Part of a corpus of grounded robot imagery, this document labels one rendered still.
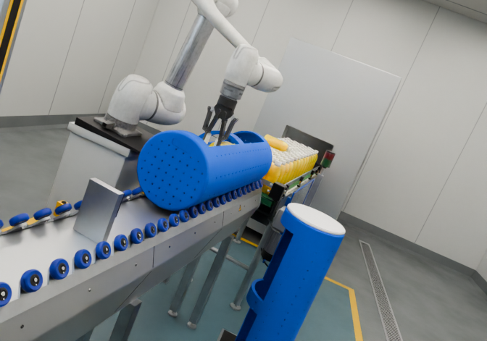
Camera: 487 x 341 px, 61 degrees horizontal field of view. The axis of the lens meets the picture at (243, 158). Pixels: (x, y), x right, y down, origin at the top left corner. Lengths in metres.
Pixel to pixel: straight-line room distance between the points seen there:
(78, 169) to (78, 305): 1.08
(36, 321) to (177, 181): 0.68
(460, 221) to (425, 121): 1.56
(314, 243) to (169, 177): 0.68
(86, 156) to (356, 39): 5.11
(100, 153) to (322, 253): 1.08
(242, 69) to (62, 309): 1.01
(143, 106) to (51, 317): 1.23
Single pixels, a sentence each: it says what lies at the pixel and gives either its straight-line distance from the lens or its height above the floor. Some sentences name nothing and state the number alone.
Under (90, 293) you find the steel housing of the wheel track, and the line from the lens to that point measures 1.13.
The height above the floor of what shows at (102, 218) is 1.00.
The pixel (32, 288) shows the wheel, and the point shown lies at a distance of 0.95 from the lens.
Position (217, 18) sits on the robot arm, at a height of 1.67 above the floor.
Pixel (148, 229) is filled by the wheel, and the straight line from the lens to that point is 1.28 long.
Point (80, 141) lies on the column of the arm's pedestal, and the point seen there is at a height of 0.93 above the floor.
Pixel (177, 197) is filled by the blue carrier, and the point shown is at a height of 1.02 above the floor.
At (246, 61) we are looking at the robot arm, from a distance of 1.61.
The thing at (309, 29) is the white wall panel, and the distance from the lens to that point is 6.57.
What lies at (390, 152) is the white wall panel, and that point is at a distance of 6.58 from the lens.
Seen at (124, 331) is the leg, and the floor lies 0.52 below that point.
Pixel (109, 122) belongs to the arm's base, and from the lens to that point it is 2.03.
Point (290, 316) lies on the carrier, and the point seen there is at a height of 0.62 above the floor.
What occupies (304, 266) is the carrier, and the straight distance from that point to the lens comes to 1.83.
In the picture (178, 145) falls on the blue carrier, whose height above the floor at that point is 1.19.
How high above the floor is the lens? 1.49
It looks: 10 degrees down
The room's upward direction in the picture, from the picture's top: 22 degrees clockwise
